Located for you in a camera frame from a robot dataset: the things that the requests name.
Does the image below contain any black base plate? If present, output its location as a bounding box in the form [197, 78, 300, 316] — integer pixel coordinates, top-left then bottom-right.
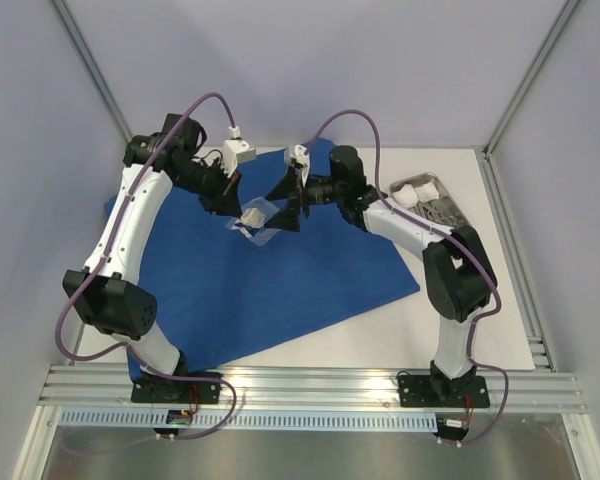
[396, 371, 491, 409]
[131, 371, 222, 405]

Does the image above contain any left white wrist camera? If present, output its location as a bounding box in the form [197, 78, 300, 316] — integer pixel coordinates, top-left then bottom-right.
[221, 138, 257, 177]

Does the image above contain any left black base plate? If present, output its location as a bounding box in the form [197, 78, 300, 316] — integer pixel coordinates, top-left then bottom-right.
[131, 371, 222, 405]

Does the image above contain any clear packet with gloves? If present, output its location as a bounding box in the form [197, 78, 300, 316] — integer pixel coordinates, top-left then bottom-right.
[226, 197, 281, 247]

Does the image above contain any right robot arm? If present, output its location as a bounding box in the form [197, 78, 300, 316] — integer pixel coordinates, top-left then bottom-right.
[265, 145, 497, 405]

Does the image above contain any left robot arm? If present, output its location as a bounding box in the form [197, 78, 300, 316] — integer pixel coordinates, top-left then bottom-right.
[62, 114, 252, 401]

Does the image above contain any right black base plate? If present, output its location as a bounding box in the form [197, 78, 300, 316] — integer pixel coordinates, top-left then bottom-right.
[396, 371, 491, 409]

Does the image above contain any white gauze pad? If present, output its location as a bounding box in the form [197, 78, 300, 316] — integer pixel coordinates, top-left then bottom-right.
[414, 182, 440, 203]
[391, 183, 419, 209]

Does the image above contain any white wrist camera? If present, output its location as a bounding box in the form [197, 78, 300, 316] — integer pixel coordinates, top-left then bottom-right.
[221, 138, 257, 177]
[284, 144, 310, 186]

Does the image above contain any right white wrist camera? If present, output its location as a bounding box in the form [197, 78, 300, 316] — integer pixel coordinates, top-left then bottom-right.
[284, 144, 310, 186]

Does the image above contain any aluminium mounting rail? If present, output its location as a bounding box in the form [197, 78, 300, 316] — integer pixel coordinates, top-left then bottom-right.
[38, 363, 588, 414]

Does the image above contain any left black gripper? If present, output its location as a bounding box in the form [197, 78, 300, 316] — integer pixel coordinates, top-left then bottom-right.
[176, 157, 243, 218]

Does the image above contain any slotted cable duct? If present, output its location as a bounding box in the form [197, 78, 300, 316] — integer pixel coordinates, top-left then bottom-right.
[58, 407, 437, 433]

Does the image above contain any stainless steel instrument tray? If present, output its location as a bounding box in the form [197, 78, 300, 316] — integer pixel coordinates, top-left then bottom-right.
[389, 172, 470, 228]

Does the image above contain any blue surgical drape cloth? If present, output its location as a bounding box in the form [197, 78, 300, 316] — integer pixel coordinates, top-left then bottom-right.
[103, 137, 422, 381]

